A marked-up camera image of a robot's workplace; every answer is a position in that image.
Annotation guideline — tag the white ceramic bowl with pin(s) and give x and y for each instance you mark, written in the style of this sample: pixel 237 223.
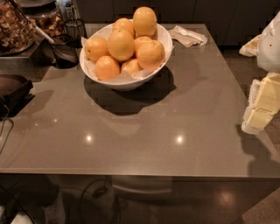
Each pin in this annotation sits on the white ceramic bowl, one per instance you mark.
pixel 125 84

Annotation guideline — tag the dark brown tray device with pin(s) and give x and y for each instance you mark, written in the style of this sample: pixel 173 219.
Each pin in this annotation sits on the dark brown tray device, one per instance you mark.
pixel 14 94

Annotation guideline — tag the white paper bowl liner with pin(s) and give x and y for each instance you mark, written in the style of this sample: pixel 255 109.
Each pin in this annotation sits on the white paper bowl liner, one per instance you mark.
pixel 124 77

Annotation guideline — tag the front left orange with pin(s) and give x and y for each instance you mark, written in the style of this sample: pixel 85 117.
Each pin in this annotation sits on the front left orange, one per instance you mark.
pixel 106 68

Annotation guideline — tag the large glass snack jar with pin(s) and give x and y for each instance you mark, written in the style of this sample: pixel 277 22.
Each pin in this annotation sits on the large glass snack jar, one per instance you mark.
pixel 16 35

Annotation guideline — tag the metal counter stand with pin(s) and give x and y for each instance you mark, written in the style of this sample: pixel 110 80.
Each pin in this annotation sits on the metal counter stand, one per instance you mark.
pixel 32 63

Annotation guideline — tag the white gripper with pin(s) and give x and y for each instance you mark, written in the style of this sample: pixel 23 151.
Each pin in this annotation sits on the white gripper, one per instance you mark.
pixel 269 48

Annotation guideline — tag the large orange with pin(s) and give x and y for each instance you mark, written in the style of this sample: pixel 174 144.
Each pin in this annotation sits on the large orange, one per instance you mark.
pixel 121 45

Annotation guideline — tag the crumpled paper napkin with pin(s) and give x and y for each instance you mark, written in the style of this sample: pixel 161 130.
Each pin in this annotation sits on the crumpled paper napkin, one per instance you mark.
pixel 186 37

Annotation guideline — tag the dark glass cup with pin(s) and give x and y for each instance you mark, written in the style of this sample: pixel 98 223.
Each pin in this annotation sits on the dark glass cup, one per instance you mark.
pixel 64 53

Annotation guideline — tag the back left orange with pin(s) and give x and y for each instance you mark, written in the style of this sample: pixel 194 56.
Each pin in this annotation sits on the back left orange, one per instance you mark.
pixel 125 24

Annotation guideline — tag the black wire mesh cup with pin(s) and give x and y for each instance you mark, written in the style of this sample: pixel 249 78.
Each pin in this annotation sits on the black wire mesh cup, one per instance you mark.
pixel 76 29

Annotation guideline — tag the small front centre orange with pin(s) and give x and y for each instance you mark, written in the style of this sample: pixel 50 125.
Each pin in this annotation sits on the small front centre orange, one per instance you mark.
pixel 131 66

